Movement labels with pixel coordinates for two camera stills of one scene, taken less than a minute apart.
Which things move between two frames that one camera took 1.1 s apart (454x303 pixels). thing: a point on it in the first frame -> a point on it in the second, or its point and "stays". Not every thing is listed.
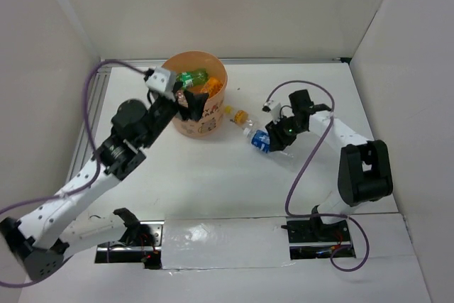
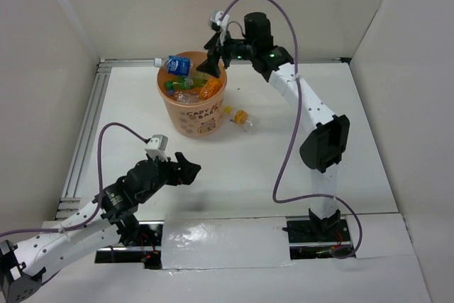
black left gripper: [196, 103] -> [188, 170]
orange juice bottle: [212, 86] stays
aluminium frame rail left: [84, 153] stays
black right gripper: [277, 138] -> [211, 65]
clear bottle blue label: [260, 140] -> [176, 64]
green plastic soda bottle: [194, 78] stays
